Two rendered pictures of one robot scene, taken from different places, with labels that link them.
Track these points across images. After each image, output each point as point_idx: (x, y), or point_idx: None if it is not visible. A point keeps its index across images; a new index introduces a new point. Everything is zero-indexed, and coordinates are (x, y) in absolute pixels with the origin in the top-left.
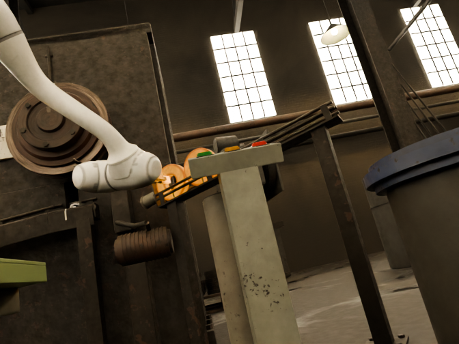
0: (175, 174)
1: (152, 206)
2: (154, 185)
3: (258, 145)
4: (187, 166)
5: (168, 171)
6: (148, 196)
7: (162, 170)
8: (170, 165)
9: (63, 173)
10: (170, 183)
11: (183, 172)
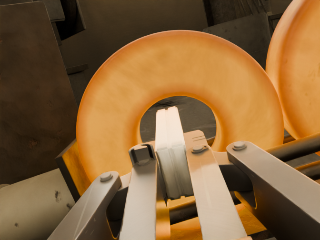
0: (216, 98)
1: (5, 176)
2: (70, 161)
3: None
4: (312, 56)
5: (165, 77)
6: (33, 215)
7: (115, 65)
8: (180, 40)
9: None
10: (60, 84)
11: (275, 90)
